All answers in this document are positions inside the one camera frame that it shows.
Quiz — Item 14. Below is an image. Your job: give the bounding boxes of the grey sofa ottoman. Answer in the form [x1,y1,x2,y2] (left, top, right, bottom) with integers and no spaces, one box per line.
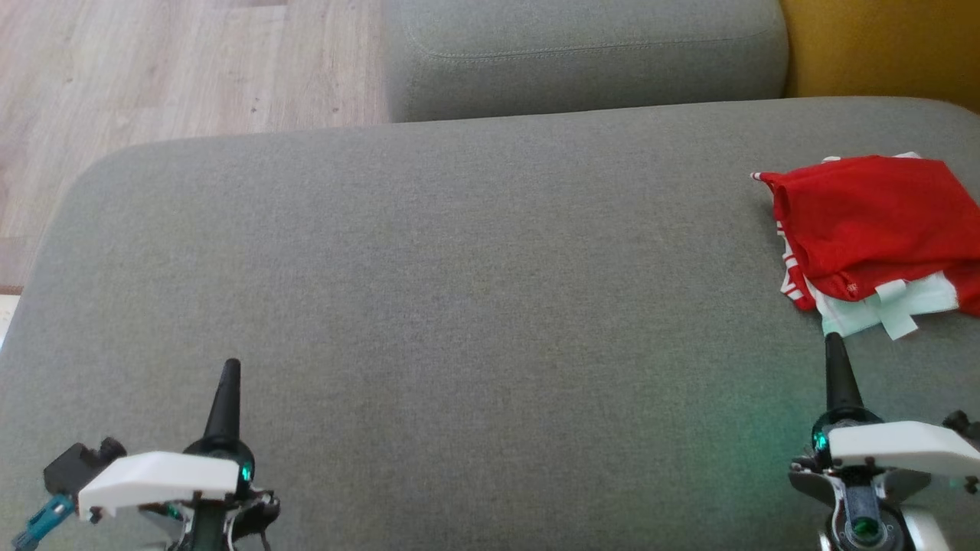
[0,96,980,551]

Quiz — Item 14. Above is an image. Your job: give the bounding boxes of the yellow sofa back cushion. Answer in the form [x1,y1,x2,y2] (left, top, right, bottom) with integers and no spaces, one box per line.
[779,0,980,114]

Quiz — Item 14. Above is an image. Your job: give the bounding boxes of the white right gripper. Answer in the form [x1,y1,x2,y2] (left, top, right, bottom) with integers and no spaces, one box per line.
[789,333,980,551]

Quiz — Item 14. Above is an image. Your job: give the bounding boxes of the teal cable connector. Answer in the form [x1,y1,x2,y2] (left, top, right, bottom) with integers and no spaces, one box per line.
[11,494,77,551]

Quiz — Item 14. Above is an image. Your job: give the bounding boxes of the grey sofa seat cushion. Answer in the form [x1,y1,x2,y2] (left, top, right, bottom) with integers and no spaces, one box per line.
[381,0,791,125]

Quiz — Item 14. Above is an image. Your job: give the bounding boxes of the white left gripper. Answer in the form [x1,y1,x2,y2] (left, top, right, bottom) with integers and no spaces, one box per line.
[77,358,280,551]

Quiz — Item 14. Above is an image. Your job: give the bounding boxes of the red T-shirt with white sleeves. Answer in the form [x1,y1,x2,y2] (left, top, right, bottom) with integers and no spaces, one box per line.
[752,153,980,318]

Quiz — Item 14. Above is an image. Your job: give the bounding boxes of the red shorts with white stripes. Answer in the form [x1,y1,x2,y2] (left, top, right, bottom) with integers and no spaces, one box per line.
[777,222,962,342]

